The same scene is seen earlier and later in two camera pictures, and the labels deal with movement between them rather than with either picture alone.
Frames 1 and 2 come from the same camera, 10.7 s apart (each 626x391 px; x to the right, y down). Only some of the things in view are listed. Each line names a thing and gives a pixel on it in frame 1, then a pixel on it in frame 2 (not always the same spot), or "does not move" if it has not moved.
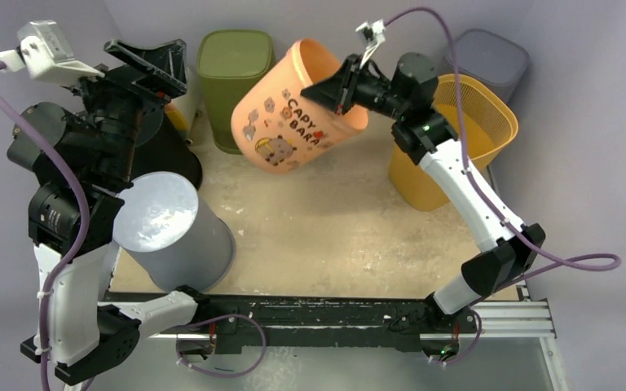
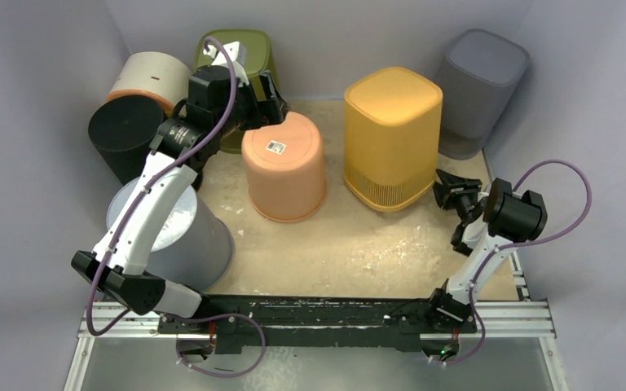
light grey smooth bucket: [160, 224] does not move
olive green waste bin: [230, 61] does not move
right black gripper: [350, 85] -> [462, 195]
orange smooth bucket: [282, 129] -> [284, 165]
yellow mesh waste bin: [489, 121] -> [390, 129]
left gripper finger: [166, 64] -> [275, 108]
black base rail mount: [288, 324] does not move
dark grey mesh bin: [490, 59] does not move
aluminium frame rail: [523, 318] does not move
